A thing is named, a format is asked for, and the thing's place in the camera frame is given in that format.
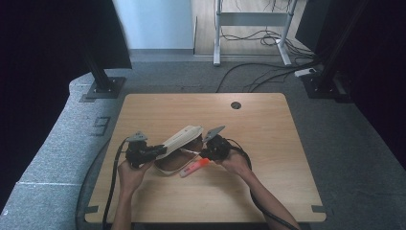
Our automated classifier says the long black floor cable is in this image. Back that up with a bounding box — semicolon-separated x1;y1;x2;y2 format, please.
215;59;322;94

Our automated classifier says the white metal desk frame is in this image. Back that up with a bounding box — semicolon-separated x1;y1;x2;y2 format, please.
213;0;299;67

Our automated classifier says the white power strip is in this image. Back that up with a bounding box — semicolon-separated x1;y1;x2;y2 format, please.
293;67;318;79

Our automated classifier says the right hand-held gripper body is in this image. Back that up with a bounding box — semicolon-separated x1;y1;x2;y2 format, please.
202;125;232;161

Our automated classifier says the black curtain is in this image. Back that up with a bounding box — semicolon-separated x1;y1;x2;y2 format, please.
0;0;133;214
294;0;406;169

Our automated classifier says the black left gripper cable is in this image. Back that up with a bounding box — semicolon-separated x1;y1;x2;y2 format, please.
101;137;129;230

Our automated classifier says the cream pencil case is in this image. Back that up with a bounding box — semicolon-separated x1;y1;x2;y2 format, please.
153;125;205;176

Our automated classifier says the orange highlighter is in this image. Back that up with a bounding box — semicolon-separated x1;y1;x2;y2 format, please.
179;157;211;178

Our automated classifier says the black metal stand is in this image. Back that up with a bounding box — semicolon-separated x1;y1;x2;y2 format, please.
301;0;372;104
83;47;127;100

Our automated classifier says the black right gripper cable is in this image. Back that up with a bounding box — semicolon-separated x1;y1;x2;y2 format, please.
225;137;300;230

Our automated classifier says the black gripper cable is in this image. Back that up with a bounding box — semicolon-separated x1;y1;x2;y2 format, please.
101;137;129;230
225;137;300;230

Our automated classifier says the person's right hand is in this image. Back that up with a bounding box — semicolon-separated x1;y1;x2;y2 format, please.
214;149;253;177

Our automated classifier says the person's left hand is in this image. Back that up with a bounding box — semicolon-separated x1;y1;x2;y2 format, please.
117;159;154;193

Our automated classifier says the tangle of black floor cables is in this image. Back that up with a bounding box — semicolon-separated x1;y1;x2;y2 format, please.
219;28;316;60

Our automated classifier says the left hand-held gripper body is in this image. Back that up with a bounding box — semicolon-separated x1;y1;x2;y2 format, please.
124;130;158;170

